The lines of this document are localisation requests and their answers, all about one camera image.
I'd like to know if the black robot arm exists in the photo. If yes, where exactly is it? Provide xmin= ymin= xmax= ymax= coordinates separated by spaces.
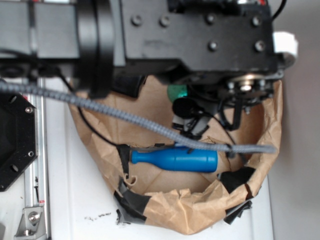
xmin=0 ymin=0 xmax=298 ymax=140

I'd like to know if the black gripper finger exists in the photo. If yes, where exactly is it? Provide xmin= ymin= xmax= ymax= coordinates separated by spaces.
xmin=171 ymin=97 xmax=210 ymax=139

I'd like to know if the green dimpled foam ball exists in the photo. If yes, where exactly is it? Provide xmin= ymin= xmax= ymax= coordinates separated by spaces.
xmin=167 ymin=84 xmax=188 ymax=103

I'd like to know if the black square leather pad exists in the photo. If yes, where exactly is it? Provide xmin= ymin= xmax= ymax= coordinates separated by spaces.
xmin=111 ymin=75 xmax=147 ymax=98

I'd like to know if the metal corner bracket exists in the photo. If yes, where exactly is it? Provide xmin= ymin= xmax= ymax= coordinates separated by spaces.
xmin=14 ymin=206 xmax=47 ymax=240

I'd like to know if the thin black cable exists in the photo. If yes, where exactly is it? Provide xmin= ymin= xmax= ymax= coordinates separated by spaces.
xmin=56 ymin=67 xmax=121 ymax=147

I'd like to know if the aluminium extrusion rail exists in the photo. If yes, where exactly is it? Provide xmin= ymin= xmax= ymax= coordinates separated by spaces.
xmin=24 ymin=94 xmax=51 ymax=240

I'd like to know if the blue plastic toy bottle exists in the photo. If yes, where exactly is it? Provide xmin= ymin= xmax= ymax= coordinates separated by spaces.
xmin=131 ymin=147 xmax=218 ymax=173

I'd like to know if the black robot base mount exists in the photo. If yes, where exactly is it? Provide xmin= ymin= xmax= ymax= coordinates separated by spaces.
xmin=0 ymin=93 xmax=38 ymax=192

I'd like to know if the grey braided cable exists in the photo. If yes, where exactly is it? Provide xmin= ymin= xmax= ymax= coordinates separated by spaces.
xmin=0 ymin=81 xmax=277 ymax=154

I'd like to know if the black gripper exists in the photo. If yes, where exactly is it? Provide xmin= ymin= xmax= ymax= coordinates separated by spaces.
xmin=122 ymin=0 xmax=300 ymax=115

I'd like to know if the white tray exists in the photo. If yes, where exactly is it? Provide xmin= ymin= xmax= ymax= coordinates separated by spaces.
xmin=45 ymin=98 xmax=274 ymax=240

